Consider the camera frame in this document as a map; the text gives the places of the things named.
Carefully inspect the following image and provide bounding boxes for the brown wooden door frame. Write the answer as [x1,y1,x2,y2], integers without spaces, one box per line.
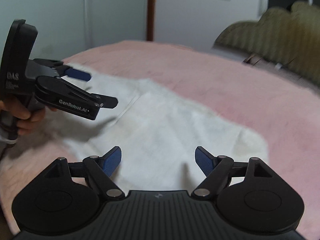
[146,0,156,41]

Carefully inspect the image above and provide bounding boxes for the olive green scalloped headboard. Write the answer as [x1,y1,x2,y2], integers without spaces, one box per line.
[215,1,319,85]

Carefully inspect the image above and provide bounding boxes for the pink bed blanket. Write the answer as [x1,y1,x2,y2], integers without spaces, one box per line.
[0,39,320,240]

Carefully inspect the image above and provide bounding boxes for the person's left hand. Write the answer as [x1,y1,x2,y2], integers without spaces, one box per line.
[1,99,46,135]

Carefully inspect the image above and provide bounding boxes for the white floral wardrobe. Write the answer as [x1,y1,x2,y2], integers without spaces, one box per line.
[1,0,147,60]

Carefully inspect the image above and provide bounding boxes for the white textured pants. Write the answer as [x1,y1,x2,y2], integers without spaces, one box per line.
[45,68,268,192]

